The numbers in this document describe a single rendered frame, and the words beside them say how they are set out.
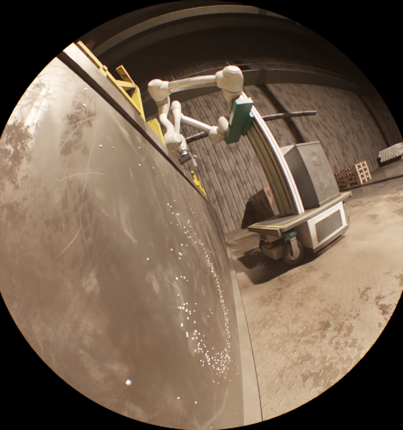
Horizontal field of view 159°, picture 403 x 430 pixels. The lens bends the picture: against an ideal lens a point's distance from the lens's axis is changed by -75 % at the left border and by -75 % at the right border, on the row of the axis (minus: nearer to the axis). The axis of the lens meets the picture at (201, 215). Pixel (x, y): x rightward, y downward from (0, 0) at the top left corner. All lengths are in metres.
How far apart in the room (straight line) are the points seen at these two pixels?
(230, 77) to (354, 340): 1.51
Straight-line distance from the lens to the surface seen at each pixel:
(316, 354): 0.58
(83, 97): 0.16
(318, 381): 0.54
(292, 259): 1.11
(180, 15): 5.68
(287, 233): 1.02
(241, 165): 4.77
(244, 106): 1.28
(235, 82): 1.25
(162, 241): 0.17
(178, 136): 0.96
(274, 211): 2.98
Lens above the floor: 0.51
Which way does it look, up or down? 3 degrees up
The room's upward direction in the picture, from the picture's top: 19 degrees counter-clockwise
